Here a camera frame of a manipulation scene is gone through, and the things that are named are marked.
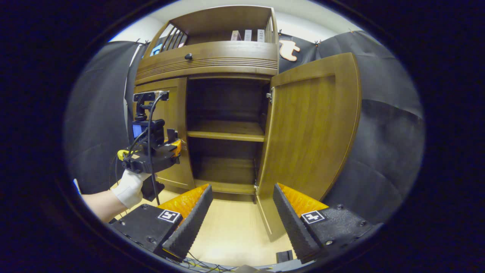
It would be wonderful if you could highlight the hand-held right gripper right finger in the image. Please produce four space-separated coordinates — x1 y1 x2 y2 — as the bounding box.
272 183 375 265

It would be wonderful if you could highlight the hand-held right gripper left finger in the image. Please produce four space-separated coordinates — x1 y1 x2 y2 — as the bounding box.
109 184 214 263

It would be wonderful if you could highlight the wooden cabinet door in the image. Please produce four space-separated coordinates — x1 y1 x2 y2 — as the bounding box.
133 78 196 190
256 52 362 242

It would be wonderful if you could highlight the wooden double-door shoe cabinet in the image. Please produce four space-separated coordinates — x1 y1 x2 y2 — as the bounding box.
133 5 362 243

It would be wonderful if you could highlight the wooden inner shelf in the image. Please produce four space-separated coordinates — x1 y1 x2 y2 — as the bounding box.
187 121 266 143

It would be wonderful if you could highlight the black backdrop cloth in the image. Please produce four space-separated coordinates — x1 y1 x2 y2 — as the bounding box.
64 30 425 225

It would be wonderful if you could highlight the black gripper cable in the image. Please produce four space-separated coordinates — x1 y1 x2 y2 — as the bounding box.
146 93 169 206

